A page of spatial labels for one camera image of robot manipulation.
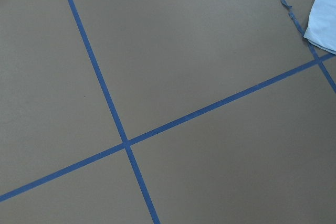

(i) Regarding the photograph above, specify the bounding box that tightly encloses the light blue t-shirt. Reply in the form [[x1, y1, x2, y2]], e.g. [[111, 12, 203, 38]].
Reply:
[[304, 0, 335, 54]]

